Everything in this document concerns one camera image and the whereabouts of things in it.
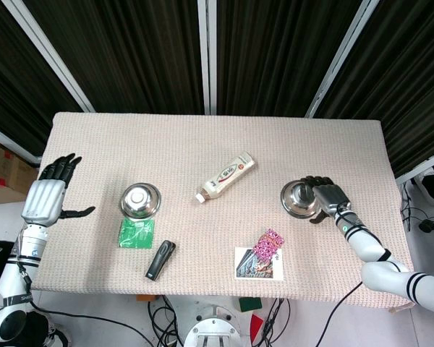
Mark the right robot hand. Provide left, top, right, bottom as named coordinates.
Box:
left=298, top=175, right=353, bottom=225

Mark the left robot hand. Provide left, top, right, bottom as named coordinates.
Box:
left=20, top=153, right=96, bottom=228

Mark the plain steel bowl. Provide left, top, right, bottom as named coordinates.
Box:
left=280, top=179, right=326, bottom=219

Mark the steel bowl with white base sticker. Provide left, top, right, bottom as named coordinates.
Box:
left=120, top=182, right=162, bottom=219

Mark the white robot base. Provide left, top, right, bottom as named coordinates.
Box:
left=182, top=302, right=247, bottom=347

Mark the cardboard box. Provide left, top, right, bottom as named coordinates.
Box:
left=0, top=134, right=39, bottom=205

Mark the pink patterned wrapper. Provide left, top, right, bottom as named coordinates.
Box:
left=252, top=227, right=286, bottom=262

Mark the green snack packet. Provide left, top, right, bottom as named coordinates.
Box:
left=117, top=218, right=156, bottom=250

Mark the picture card with white border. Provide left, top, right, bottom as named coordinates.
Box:
left=234, top=247, right=285, bottom=281

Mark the beige milk tea bottle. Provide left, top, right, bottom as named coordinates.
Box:
left=195, top=151, right=258, bottom=205

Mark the beige woven tablecloth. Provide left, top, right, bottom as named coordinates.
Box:
left=29, top=111, right=415, bottom=312

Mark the black stapler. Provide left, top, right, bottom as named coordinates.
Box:
left=145, top=240, right=176, bottom=281

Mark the green block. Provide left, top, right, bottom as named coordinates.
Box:
left=238, top=297, right=263, bottom=312

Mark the red triangular piece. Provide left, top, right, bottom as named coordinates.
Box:
left=250, top=313, right=265, bottom=338

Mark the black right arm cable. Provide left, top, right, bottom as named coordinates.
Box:
left=310, top=280, right=364, bottom=347

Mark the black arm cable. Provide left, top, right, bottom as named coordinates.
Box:
left=310, top=280, right=364, bottom=347
left=15, top=231, right=184, bottom=347

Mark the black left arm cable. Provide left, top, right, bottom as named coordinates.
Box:
left=15, top=231, right=184, bottom=347

